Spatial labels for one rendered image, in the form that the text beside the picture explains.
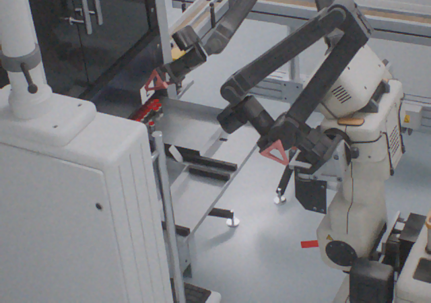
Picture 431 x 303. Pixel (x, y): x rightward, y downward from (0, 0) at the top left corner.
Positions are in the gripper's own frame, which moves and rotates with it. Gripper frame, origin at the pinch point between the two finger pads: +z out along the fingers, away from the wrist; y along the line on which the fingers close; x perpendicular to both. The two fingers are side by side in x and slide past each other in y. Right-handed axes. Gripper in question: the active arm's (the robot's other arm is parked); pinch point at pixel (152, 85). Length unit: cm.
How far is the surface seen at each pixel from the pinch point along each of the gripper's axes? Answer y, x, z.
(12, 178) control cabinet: 86, 7, 5
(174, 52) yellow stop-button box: -47.5, -9.7, 5.9
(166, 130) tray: -27.3, 13.7, 16.2
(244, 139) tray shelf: -28.1, 30.3, -6.9
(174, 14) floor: -287, -55, 84
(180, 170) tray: -7.6, 27.5, 10.7
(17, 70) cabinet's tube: 93, -11, -15
